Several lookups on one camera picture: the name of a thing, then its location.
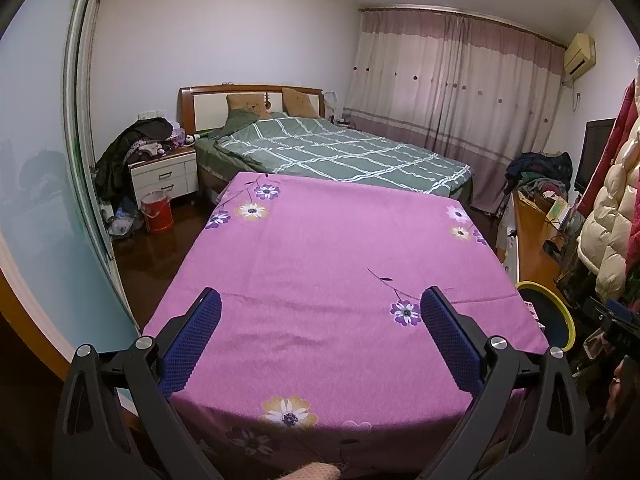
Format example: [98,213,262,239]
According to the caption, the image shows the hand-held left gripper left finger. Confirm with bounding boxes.
[52,287,223,480]

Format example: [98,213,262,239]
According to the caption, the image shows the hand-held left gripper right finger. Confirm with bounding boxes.
[420,286,588,480]

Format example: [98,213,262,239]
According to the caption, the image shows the yellow rimmed blue trash bin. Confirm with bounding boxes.
[515,281,574,352]

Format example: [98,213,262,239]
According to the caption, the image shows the white puffy jacket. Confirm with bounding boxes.
[577,125,640,304]

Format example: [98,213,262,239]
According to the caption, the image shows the long wooden desk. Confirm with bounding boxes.
[497,192,572,302]

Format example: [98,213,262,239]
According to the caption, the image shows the green box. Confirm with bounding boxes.
[547,195,571,224]

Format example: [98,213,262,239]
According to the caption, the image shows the red bucket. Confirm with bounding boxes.
[141,191,175,234]

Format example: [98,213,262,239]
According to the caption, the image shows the plastic bags on floor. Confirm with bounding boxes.
[107,200,146,237]

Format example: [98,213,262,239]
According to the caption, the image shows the pink floral tablecloth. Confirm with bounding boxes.
[142,171,548,476]

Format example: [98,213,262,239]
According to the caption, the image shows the white nightstand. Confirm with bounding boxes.
[128,150,199,207]

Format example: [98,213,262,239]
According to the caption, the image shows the black television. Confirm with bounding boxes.
[574,118,617,194]

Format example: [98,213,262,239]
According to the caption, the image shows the heap of mixed clothes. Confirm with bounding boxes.
[505,152,574,197]

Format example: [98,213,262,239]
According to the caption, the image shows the pink dotted cloth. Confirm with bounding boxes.
[292,461,344,480]

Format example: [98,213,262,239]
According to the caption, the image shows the red garment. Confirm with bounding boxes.
[580,77,640,221]

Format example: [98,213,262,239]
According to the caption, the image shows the pile of dark clothes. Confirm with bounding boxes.
[95,117,174,202]

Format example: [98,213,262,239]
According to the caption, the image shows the green checked quilt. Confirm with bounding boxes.
[214,116,475,197]

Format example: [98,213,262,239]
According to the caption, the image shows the glass sliding wardrobe door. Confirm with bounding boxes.
[0,0,142,356]

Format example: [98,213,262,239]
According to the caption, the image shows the wooden bed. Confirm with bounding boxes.
[179,84,475,211]

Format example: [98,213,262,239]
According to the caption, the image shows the pink beige curtain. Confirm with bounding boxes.
[342,7,568,213]

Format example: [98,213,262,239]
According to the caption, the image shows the brown pillow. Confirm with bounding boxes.
[281,87,319,119]
[226,93,271,121]

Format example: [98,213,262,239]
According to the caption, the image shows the cream air conditioner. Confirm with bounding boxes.
[564,33,597,81]

